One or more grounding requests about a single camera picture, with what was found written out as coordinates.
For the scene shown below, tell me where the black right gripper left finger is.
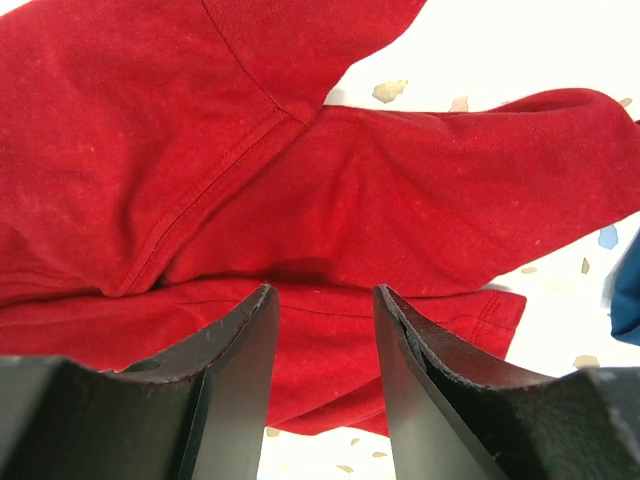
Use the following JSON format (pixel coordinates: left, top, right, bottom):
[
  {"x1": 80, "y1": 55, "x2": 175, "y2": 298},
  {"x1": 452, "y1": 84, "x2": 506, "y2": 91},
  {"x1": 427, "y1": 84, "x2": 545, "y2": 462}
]
[{"x1": 1, "y1": 285, "x2": 279, "y2": 479}]

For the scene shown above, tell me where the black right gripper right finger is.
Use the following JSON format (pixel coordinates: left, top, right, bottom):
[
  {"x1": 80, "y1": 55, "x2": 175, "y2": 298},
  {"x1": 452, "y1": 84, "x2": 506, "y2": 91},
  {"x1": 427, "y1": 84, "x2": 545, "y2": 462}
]
[{"x1": 373, "y1": 286, "x2": 639, "y2": 479}]

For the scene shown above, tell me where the dark red t-shirt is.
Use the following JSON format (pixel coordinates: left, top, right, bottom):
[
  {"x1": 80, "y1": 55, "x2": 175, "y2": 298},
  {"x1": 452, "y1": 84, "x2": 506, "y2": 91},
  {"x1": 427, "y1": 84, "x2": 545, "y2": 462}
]
[{"x1": 1, "y1": 1, "x2": 639, "y2": 435}]

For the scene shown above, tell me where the navy blue folded t-shirt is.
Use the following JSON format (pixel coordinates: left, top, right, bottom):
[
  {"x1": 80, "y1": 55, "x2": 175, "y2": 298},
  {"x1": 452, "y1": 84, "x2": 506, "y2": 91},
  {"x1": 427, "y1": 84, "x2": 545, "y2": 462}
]
[{"x1": 610, "y1": 236, "x2": 640, "y2": 346}]

